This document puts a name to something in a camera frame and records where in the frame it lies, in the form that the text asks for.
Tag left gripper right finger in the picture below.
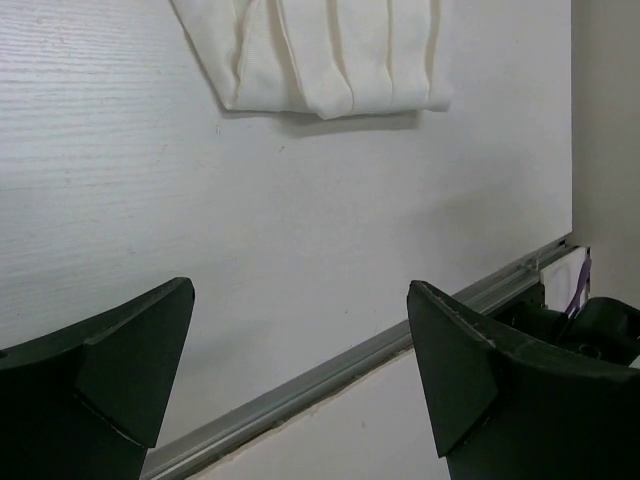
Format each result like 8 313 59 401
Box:
407 281 639 479

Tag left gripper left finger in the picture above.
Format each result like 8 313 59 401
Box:
1 277 195 479

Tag white pleated skirt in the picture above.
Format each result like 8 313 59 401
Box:
174 0 453 120

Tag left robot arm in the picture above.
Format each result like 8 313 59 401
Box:
1 250 639 479

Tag aluminium table rail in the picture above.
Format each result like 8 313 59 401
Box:
140 239 572 479

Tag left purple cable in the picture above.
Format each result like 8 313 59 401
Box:
559 252 594 331

